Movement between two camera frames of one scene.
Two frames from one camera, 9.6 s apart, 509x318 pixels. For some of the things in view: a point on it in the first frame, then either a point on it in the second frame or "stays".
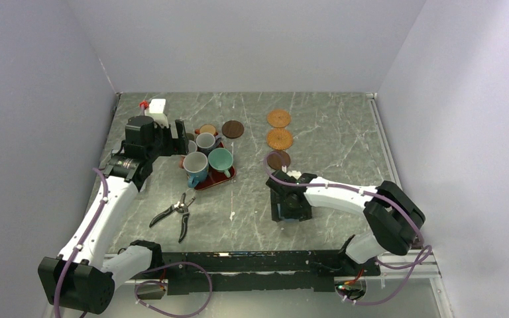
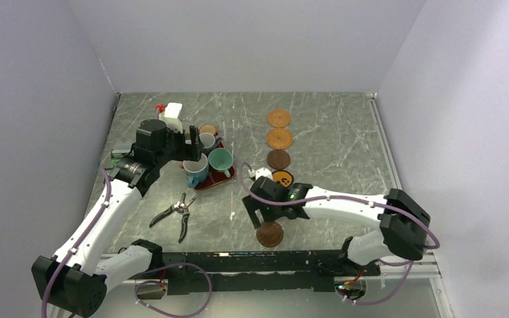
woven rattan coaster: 280,139 stays
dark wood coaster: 276,159 stays
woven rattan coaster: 278,118 stays
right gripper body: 287,210 to 271,212
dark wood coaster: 232,129 to 270,234
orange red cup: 207,128 stays
